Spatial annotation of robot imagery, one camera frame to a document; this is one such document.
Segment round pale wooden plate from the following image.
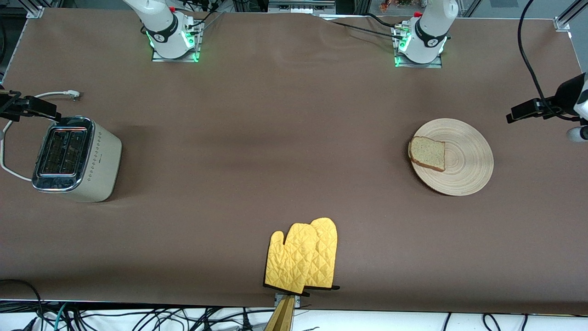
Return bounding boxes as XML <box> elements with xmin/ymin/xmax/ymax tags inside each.
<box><xmin>409</xmin><ymin>118</ymin><xmax>494</xmax><ymax>197</ymax></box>

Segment slice of brown bread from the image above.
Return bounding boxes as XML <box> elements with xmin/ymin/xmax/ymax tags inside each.
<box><xmin>408</xmin><ymin>136</ymin><xmax>447</xmax><ymax>172</ymax></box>

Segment cream and chrome toaster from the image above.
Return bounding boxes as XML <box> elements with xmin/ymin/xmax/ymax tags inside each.
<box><xmin>31</xmin><ymin>116</ymin><xmax>123</xmax><ymax>203</ymax></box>

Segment yellow quilted oven mitt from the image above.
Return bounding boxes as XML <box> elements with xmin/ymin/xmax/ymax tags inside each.
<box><xmin>264</xmin><ymin>223</ymin><xmax>318</xmax><ymax>295</ymax></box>
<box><xmin>305</xmin><ymin>217</ymin><xmax>341</xmax><ymax>291</ymax></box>

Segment grey metal box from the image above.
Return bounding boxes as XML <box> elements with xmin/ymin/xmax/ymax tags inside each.
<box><xmin>268</xmin><ymin>0</ymin><xmax>336</xmax><ymax>13</ymax></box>

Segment wooden wedge beam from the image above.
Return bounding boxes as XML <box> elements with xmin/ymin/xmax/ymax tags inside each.
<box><xmin>264</xmin><ymin>296</ymin><xmax>295</xmax><ymax>331</ymax></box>

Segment white toaster power cord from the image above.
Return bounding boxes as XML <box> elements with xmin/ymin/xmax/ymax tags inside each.
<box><xmin>0</xmin><ymin>90</ymin><xmax>81</xmax><ymax>182</ymax></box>

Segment aluminium frame profile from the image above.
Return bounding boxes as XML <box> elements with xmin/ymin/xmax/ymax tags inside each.
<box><xmin>554</xmin><ymin>0</ymin><xmax>588</xmax><ymax>33</ymax></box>
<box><xmin>25</xmin><ymin>0</ymin><xmax>46</xmax><ymax>19</ymax></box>

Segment black looped floor cable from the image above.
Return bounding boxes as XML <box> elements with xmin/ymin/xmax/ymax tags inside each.
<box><xmin>0</xmin><ymin>278</ymin><xmax>44</xmax><ymax>331</ymax></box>

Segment black cables on tabletop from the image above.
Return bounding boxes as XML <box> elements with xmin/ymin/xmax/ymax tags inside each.
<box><xmin>328</xmin><ymin>13</ymin><xmax>405</xmax><ymax>42</ymax></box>

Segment black arm base cables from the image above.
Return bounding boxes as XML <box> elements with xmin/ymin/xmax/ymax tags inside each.
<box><xmin>181</xmin><ymin>0</ymin><xmax>226</xmax><ymax>35</ymax></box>

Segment teal floor cable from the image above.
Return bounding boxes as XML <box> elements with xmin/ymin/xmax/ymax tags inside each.
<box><xmin>44</xmin><ymin>302</ymin><xmax>69</xmax><ymax>331</ymax></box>

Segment tangled black floor cables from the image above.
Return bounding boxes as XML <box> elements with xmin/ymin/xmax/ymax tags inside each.
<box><xmin>69</xmin><ymin>306</ymin><xmax>276</xmax><ymax>331</ymax></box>

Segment small metal mounting bracket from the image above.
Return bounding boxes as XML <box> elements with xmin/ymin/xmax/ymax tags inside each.
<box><xmin>274</xmin><ymin>293</ymin><xmax>301</xmax><ymax>308</ymax></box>

